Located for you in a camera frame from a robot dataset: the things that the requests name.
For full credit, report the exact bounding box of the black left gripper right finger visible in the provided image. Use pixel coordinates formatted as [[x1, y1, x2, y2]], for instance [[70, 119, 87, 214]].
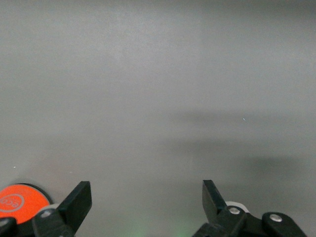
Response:
[[191, 179, 250, 237]]

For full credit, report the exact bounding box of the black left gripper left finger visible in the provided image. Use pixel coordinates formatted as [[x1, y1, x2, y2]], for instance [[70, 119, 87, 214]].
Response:
[[32, 181, 93, 237]]

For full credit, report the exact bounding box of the orange drink can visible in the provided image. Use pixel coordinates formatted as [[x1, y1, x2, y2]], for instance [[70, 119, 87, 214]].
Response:
[[0, 183, 54, 225]]

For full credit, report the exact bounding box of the dark grey table mat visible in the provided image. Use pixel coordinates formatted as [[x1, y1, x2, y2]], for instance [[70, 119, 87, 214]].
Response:
[[0, 0, 316, 237]]

